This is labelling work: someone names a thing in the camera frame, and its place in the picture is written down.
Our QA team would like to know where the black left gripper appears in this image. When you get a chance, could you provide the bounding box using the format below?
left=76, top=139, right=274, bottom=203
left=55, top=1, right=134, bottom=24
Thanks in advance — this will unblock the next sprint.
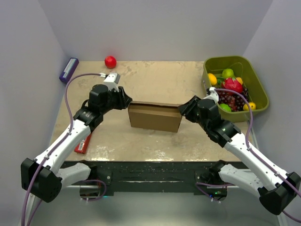
left=101, top=86, right=133, bottom=114

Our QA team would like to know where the brown cardboard box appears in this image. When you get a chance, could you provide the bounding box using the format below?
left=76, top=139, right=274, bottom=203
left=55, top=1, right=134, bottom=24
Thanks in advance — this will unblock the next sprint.
left=128, top=101, right=182, bottom=133

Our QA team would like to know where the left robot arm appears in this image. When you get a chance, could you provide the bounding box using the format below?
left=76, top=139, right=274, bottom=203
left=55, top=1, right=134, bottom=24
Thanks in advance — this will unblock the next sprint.
left=21, top=84, right=132, bottom=202

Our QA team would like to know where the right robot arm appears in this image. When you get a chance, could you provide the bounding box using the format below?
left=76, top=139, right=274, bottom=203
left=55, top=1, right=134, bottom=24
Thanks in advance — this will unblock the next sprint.
left=178, top=96, right=301, bottom=215

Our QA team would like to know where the purple rectangular box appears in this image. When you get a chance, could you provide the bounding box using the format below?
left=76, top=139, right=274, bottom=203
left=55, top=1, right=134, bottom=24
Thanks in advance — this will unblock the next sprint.
left=59, top=57, right=79, bottom=84

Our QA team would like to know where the red rectangular box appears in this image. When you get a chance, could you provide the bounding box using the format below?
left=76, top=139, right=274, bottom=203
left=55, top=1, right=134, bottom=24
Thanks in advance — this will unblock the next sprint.
left=74, top=134, right=92, bottom=154

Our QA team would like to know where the green fruit lower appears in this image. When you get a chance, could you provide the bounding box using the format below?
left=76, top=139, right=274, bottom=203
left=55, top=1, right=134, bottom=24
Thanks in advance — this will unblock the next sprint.
left=220, top=103, right=232, bottom=112

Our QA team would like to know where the yellow lemon upper left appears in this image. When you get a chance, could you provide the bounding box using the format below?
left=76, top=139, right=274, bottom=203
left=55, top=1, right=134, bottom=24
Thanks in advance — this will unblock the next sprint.
left=208, top=73, right=217, bottom=86

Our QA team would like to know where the red apple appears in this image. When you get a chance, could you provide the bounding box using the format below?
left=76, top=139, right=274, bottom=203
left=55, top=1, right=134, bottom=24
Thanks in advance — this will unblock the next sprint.
left=104, top=56, right=117, bottom=69

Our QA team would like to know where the purple grape bunch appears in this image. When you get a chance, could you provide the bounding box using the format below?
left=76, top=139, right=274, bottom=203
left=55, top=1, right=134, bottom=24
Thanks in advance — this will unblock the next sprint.
left=217, top=90, right=246, bottom=112

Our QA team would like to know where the green lime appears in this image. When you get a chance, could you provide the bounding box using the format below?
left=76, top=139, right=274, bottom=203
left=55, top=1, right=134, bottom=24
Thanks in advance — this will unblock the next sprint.
left=222, top=68, right=235, bottom=79

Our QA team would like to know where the orange fruit behind dragonfruit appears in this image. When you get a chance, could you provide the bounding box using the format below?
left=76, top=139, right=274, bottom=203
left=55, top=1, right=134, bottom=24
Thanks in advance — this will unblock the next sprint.
left=236, top=77, right=243, bottom=85

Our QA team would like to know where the yellow mango lower right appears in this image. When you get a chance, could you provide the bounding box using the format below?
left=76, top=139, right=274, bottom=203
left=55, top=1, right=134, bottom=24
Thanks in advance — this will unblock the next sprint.
left=243, top=102, right=256, bottom=111

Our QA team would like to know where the green plastic bin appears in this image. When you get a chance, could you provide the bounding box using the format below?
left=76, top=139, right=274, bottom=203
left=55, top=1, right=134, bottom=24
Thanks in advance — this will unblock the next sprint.
left=202, top=56, right=269, bottom=122

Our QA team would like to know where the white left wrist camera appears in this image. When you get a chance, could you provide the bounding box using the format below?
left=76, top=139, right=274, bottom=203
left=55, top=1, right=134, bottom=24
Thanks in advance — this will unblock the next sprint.
left=100, top=73, right=120, bottom=92

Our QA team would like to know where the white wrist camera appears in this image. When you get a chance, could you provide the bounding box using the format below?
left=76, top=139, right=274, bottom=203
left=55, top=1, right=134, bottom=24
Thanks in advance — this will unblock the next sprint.
left=204, top=87, right=219, bottom=104
left=100, top=73, right=120, bottom=92

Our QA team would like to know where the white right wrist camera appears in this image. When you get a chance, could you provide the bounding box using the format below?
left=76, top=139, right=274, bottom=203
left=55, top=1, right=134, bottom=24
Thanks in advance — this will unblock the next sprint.
left=204, top=87, right=219, bottom=104

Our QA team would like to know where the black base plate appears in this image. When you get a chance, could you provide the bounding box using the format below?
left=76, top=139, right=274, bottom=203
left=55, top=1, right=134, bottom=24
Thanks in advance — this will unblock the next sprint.
left=61, top=161, right=237, bottom=201

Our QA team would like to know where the aluminium rail frame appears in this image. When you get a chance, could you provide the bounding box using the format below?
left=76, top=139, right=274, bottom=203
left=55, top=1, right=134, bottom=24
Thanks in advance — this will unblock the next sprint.
left=17, top=120, right=289, bottom=226

